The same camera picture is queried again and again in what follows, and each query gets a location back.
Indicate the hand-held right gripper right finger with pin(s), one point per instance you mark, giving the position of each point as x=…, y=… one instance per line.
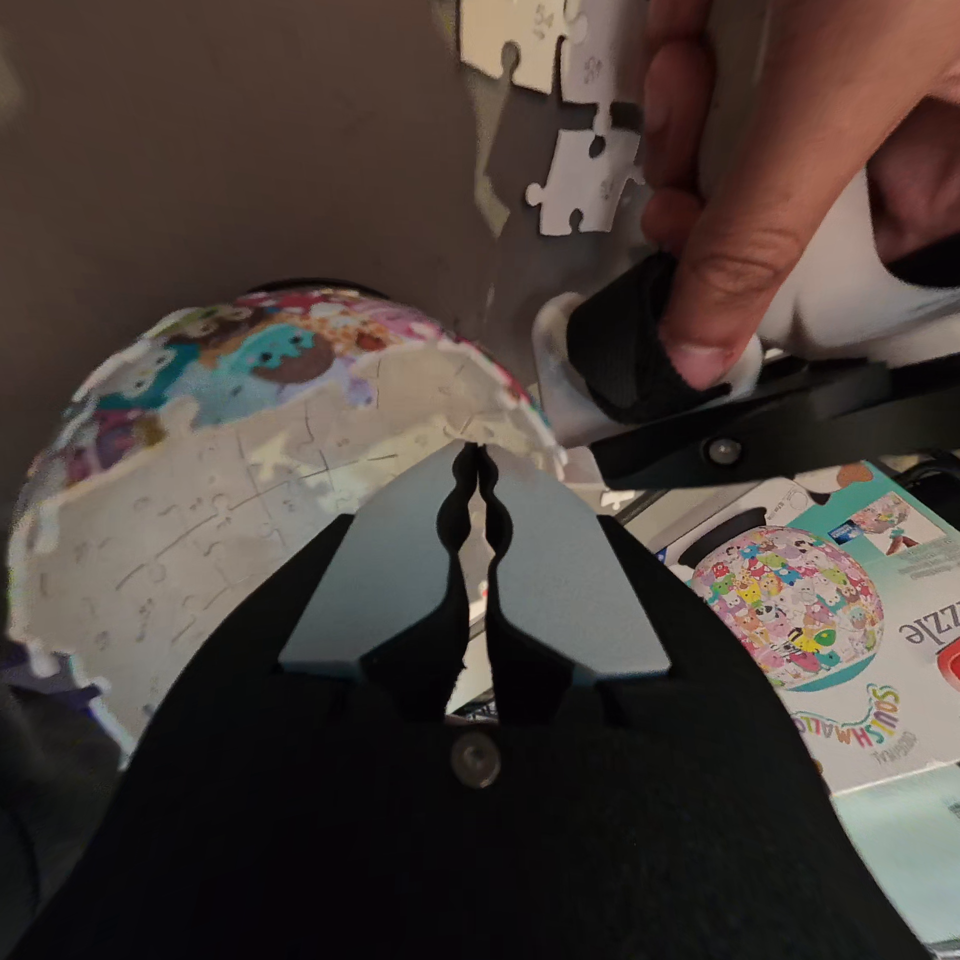
x=570, y=592

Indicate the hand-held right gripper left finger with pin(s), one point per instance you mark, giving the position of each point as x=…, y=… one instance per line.
x=382, y=592

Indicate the person's left hand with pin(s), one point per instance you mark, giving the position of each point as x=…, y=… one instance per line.
x=750, y=225

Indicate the puzzle box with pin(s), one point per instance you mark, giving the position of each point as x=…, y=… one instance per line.
x=862, y=675

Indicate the person's dark grey hoodie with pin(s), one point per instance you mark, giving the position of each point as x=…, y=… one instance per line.
x=37, y=825

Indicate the colourful puzzle ball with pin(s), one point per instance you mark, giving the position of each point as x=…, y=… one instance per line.
x=225, y=487

